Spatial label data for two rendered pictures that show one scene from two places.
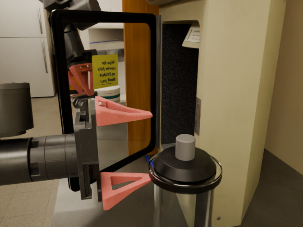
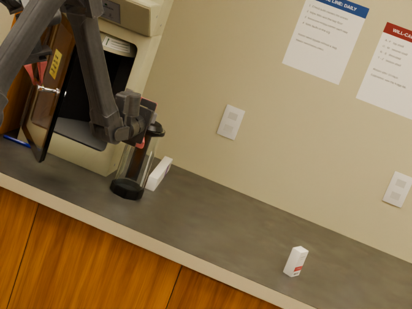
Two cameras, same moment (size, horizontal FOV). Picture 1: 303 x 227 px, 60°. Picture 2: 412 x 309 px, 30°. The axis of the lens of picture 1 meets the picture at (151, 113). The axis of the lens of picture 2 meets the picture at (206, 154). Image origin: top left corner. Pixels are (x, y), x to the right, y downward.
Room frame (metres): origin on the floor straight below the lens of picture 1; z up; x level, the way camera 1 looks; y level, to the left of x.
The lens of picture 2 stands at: (-0.62, 1.97, 1.76)
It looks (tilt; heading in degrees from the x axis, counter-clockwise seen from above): 16 degrees down; 291
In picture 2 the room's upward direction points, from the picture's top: 20 degrees clockwise
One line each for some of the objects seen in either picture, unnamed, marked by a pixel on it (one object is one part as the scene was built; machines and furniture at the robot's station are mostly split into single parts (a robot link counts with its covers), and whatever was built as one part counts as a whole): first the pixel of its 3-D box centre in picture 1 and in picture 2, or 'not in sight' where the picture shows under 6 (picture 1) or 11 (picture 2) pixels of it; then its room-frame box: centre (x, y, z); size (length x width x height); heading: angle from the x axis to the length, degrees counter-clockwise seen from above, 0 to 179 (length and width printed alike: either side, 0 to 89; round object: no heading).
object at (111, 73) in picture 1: (115, 97); (48, 83); (0.63, 0.09, 1.19); 0.30 x 0.01 x 0.40; 139
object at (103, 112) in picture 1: (117, 126); (145, 109); (0.32, 0.05, 1.23); 0.09 x 0.07 x 0.07; 103
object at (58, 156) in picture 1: (64, 156); (133, 124); (0.31, 0.11, 1.20); 0.07 x 0.07 x 0.10; 13
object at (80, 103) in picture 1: (83, 111); not in sight; (0.54, 0.15, 1.18); 0.02 x 0.02 x 0.06; 49
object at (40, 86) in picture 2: not in sight; (44, 86); (0.59, 0.16, 1.20); 0.10 x 0.05 x 0.03; 139
